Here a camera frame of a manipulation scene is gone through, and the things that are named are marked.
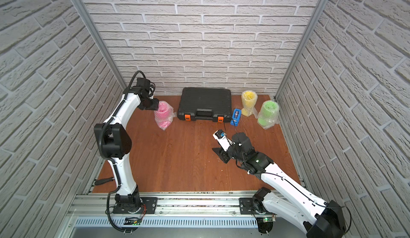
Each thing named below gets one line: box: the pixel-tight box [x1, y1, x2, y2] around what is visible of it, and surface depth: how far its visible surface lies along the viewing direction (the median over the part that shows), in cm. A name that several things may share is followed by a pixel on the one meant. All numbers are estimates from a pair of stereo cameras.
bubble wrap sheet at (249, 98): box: [241, 89, 258, 119], surface depth 102 cm
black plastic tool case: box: [177, 87, 233, 123], surface depth 109 cm
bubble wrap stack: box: [153, 100, 178, 131], surface depth 96 cm
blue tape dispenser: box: [230, 108, 242, 127], surface depth 106 cm
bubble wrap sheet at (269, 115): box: [257, 99, 281, 130], surface depth 97 cm
